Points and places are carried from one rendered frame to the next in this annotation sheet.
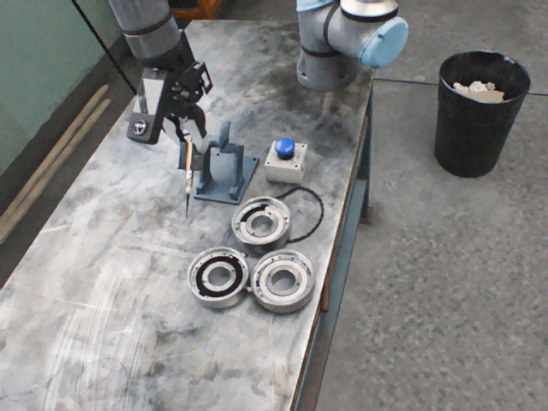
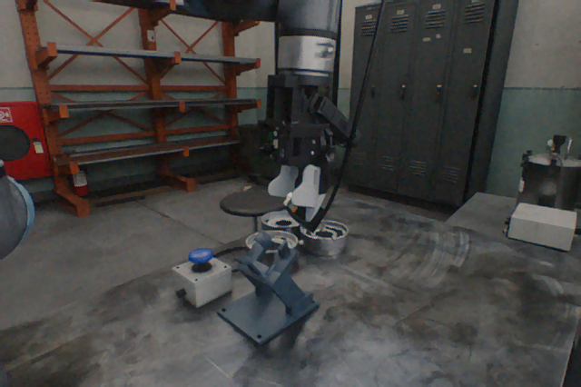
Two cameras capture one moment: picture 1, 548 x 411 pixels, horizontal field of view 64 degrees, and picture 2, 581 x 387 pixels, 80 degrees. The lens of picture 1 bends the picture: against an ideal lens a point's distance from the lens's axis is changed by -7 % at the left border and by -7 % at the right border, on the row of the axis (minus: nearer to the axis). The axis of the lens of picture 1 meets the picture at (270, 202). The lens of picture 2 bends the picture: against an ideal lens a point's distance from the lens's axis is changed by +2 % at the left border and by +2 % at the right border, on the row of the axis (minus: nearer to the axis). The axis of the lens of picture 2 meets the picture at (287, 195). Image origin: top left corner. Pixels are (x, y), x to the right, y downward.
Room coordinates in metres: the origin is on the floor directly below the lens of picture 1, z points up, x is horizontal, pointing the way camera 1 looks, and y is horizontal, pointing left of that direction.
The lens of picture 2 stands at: (1.11, 0.25, 1.14)
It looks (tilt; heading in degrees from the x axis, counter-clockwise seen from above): 17 degrees down; 198
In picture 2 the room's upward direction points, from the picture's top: straight up
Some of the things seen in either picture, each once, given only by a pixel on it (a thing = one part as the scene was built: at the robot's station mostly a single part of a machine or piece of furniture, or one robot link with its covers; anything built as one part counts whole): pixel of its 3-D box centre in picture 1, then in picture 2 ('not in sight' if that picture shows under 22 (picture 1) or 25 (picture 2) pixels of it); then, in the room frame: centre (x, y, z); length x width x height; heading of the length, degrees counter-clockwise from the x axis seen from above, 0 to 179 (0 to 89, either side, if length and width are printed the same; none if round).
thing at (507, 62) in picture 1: (473, 117); not in sight; (1.31, -0.88, 0.21); 0.34 x 0.34 x 0.43
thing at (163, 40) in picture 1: (151, 34); (308, 58); (0.63, 0.12, 1.17); 0.08 x 0.08 x 0.05
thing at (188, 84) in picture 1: (173, 75); (297, 120); (0.64, 0.11, 1.09); 0.09 x 0.08 x 0.12; 150
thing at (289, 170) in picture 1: (288, 159); (199, 279); (0.67, -0.05, 0.82); 0.08 x 0.07 x 0.05; 155
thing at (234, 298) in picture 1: (220, 278); (323, 237); (0.43, 0.11, 0.82); 0.10 x 0.10 x 0.04
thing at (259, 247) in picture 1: (262, 226); (271, 250); (0.52, 0.02, 0.82); 0.10 x 0.10 x 0.04
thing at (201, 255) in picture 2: (285, 152); (201, 264); (0.66, -0.05, 0.85); 0.04 x 0.04 x 0.05
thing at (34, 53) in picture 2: not in sight; (167, 94); (-2.28, -2.29, 1.05); 2.38 x 0.70 x 2.10; 155
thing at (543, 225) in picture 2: not in sight; (548, 183); (-0.20, 0.71, 0.83); 0.41 x 0.19 x 0.30; 159
